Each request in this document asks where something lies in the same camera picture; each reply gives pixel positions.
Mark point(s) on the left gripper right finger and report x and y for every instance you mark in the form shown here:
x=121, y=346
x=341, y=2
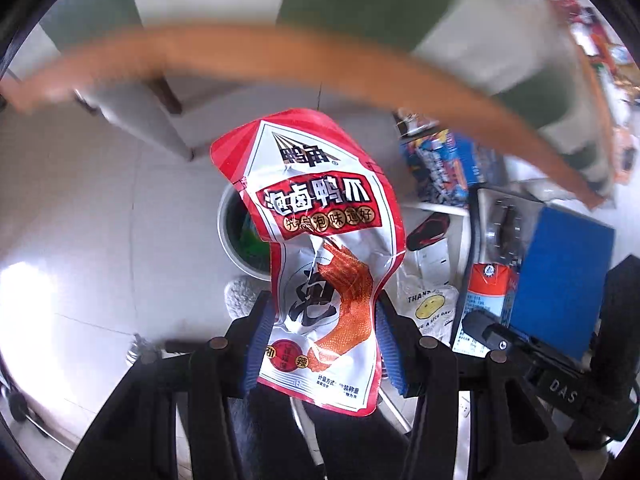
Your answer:
x=511, y=437

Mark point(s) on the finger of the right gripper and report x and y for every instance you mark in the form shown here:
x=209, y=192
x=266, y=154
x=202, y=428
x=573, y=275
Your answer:
x=484, y=328

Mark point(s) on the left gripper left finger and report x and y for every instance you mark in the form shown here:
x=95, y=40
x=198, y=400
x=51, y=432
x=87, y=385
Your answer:
x=134, y=434

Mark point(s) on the red white snack bag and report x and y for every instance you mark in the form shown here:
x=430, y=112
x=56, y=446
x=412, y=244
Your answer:
x=335, y=234

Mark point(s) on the white round trash bin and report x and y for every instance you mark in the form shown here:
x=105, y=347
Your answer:
x=239, y=237

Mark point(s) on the orange white spray can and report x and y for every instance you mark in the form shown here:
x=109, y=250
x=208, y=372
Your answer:
x=491, y=289

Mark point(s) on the white smiley plastic bag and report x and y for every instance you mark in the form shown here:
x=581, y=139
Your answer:
x=431, y=307

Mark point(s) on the blue folder board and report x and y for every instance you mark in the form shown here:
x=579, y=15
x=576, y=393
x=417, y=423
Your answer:
x=560, y=286

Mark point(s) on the black red flip-flop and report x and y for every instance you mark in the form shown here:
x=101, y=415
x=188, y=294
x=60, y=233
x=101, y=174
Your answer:
x=430, y=231

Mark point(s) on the blue Super cardboard box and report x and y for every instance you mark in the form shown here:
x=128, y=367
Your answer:
x=446, y=164

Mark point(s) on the left grey fuzzy slipper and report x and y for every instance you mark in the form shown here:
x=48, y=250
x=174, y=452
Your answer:
x=240, y=295

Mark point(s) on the pile of snacks and bottles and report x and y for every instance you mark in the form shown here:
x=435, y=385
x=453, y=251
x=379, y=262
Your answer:
x=617, y=75

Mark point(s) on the green white checkered tablecloth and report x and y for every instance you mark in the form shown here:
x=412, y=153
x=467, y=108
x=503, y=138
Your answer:
x=508, y=73

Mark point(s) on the white table leg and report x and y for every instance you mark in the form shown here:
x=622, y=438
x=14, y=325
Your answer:
x=132, y=107

